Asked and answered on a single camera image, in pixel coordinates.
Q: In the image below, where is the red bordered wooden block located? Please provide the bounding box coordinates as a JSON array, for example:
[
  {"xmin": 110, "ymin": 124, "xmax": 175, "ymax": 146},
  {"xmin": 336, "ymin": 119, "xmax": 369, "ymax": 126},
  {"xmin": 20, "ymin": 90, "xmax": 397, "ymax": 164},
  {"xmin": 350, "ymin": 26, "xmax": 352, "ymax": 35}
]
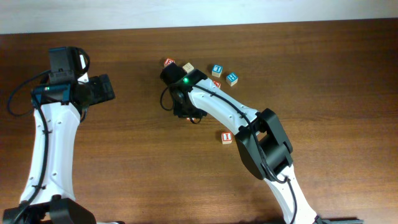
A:
[{"xmin": 213, "ymin": 81, "xmax": 221, "ymax": 89}]

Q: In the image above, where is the red I wooden block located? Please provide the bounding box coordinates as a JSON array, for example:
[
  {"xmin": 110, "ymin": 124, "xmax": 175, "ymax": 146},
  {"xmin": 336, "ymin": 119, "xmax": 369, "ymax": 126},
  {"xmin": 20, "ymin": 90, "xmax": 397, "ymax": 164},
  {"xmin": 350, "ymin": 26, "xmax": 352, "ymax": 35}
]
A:
[{"xmin": 221, "ymin": 132, "xmax": 233, "ymax": 144}]

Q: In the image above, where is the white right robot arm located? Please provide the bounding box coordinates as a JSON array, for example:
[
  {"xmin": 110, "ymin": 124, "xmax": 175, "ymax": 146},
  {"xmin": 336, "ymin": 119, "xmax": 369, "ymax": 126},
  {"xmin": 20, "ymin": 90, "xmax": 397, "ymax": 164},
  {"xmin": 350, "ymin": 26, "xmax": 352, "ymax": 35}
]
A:
[{"xmin": 169, "ymin": 78, "xmax": 322, "ymax": 224}]

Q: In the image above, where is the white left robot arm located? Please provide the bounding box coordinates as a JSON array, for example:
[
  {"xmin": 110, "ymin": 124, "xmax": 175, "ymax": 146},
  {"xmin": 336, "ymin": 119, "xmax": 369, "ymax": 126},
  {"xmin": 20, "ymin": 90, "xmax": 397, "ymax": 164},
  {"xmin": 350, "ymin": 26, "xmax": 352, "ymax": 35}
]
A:
[{"xmin": 2, "ymin": 74, "xmax": 115, "ymax": 223}]

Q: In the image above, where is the red 9 wooden block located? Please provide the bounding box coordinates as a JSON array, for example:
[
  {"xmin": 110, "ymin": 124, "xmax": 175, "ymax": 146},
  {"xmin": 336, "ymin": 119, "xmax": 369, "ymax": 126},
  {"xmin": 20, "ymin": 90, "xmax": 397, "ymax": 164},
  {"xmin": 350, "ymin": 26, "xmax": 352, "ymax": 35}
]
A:
[{"xmin": 182, "ymin": 63, "xmax": 195, "ymax": 73}]

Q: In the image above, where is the red E wooden block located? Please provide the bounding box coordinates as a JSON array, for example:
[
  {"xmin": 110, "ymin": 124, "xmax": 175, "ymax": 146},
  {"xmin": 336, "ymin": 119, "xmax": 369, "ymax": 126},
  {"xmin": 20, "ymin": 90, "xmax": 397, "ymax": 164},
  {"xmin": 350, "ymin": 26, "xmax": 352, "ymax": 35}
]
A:
[{"xmin": 164, "ymin": 58, "xmax": 175, "ymax": 67}]

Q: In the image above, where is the blue L wooden block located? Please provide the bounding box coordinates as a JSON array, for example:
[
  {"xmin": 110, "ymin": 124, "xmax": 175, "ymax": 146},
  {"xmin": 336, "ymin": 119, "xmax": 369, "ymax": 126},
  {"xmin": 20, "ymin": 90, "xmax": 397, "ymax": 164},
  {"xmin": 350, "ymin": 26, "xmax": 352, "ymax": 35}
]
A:
[{"xmin": 211, "ymin": 65, "xmax": 223, "ymax": 78}]

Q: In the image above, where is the blue H wooden block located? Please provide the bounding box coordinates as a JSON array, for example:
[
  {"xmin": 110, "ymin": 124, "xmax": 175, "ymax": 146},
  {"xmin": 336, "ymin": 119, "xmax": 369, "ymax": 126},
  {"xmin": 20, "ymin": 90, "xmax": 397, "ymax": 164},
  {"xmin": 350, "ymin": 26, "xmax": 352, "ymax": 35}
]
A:
[{"xmin": 226, "ymin": 72, "xmax": 239, "ymax": 86}]

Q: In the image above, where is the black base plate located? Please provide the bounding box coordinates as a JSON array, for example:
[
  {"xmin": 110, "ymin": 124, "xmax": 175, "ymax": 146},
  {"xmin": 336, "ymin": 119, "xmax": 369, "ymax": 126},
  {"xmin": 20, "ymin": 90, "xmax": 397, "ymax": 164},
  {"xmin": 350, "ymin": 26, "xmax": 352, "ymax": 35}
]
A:
[{"xmin": 320, "ymin": 219, "xmax": 364, "ymax": 224}]

